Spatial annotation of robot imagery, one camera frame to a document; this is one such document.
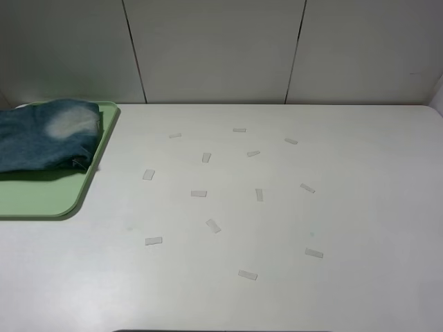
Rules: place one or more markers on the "light green plastic tray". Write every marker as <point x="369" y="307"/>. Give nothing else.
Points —
<point x="54" y="195"/>

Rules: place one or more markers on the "children's blue denim shorts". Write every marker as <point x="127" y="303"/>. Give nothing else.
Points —
<point x="60" y="134"/>

